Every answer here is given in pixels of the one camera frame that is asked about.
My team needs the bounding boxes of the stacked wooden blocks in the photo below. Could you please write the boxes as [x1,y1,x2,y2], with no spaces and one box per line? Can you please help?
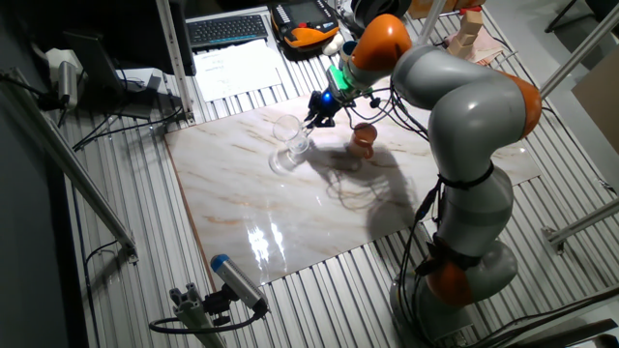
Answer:
[447,7,485,62]

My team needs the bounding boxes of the brown cardboard sheet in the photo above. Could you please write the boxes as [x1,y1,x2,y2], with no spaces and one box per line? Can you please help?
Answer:
[570,47,619,156]

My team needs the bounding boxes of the pink cloth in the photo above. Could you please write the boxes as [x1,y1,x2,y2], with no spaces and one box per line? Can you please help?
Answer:
[444,26,507,69]

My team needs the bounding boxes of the white printed paper sheet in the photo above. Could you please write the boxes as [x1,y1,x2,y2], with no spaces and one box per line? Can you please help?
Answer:
[192,39,283,102]

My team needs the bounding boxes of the thick aluminium frame beam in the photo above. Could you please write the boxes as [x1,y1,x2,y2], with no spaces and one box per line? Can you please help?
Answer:
[539,4,619,98]

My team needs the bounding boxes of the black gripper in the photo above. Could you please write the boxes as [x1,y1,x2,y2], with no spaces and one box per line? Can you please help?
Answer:
[304,89,346,130]

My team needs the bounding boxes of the orange black teach pendant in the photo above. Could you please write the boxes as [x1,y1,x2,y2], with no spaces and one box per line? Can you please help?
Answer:
[270,0,340,49]

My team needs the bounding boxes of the silver camera blue end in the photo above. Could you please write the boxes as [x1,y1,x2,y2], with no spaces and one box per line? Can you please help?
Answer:
[210,253,270,314]

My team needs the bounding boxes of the black round device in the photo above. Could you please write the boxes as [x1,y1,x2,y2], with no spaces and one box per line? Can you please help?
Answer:
[350,0,413,28]

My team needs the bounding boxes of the clear glass mug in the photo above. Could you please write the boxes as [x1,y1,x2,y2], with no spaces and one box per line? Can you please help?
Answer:
[272,114,314,157]

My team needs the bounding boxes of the black camera cable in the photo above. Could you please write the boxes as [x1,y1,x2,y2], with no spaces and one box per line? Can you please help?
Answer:
[148,302,270,335]

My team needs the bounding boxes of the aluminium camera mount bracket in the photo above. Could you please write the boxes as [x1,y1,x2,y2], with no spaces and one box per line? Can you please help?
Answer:
[168,282,233,348]

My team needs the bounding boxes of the long slanted aluminium profile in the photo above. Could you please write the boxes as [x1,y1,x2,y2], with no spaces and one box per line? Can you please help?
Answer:
[0,67,140,265]

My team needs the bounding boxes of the slim aluminium post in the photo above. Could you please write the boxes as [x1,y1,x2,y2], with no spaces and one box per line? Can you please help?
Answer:
[416,0,449,47]

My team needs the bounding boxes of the silver device white mount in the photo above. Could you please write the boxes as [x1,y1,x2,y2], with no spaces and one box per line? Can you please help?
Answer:
[45,47,84,110]

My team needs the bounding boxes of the black monitor stand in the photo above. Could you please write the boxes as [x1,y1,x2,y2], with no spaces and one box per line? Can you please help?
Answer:
[62,29,170,121]

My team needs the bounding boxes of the black monitor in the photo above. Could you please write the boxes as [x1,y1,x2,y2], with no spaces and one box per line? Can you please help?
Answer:
[62,0,197,78]

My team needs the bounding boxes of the short aluminium floor profile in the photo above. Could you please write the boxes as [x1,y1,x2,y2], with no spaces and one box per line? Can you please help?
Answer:
[541,197,619,255]

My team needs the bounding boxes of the aluminium frame post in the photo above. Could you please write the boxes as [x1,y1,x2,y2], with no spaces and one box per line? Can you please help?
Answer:
[154,0,195,125]

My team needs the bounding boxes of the small white rounded object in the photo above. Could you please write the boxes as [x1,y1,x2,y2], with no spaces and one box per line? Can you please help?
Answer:
[322,32,345,57]

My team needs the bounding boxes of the black keyboard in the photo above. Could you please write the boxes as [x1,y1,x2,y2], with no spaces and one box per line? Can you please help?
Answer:
[186,14,270,49]

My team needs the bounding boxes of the white marble pattern board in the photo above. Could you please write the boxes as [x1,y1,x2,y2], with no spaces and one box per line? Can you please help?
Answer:
[163,79,542,287]

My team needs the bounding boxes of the black metal bar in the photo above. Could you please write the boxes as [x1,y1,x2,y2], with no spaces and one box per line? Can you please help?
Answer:
[502,316,619,348]

